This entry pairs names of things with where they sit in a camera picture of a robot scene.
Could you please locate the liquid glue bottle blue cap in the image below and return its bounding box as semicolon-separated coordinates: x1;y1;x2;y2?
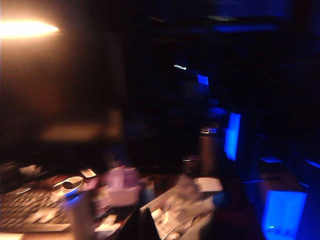
212;191;232;208

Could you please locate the translucent plastic box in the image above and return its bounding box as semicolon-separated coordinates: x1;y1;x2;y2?
138;186;221;240

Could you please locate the brown metal thermos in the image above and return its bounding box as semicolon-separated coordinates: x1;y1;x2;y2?
199;126;221;176

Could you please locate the black computer monitor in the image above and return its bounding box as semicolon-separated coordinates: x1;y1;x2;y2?
0;37;125;143

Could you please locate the white bottle dark lid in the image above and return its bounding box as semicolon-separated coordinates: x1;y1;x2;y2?
62;192;96;240

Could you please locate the white cardboard carton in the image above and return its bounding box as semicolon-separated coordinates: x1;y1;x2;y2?
262;190;308;240

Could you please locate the black keyboard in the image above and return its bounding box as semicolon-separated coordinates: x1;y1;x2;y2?
0;189;72;232

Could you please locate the glowing lamp light bar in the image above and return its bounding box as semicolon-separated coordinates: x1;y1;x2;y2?
0;19;60;39

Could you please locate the blue lit upright post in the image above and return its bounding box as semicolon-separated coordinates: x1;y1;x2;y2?
224;112;241;161

